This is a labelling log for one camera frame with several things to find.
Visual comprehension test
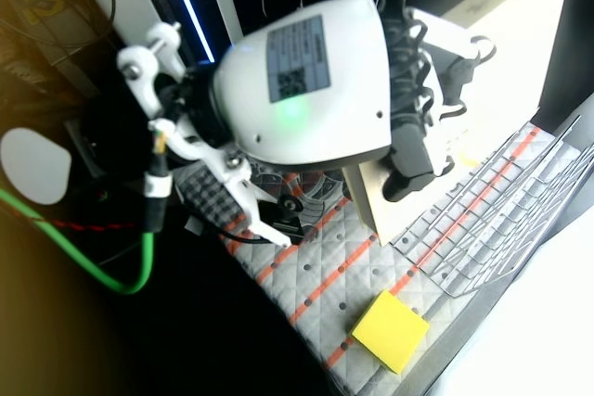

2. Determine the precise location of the grey quilted table cloth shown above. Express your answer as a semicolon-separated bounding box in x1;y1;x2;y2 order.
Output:
174;121;581;392

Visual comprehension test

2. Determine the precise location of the yellow sponge block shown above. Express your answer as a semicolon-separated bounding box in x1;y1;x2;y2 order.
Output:
351;289;431;375

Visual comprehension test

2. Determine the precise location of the green cable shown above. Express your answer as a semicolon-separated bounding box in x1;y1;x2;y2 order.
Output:
0;186;157;296

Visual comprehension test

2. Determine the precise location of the wire dish rack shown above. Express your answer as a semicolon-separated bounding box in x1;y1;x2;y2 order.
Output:
391;115;594;298

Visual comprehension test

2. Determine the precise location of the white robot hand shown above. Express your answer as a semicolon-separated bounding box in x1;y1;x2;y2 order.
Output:
211;0;498;205

